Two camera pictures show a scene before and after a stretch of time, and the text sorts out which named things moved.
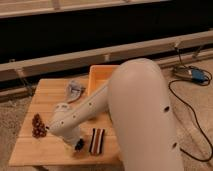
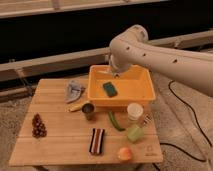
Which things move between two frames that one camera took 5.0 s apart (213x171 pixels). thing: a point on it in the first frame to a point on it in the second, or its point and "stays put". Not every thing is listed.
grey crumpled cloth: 74,91 stays put
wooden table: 36,147 stays put
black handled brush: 79,145 to 103,71
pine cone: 39,129 stays put
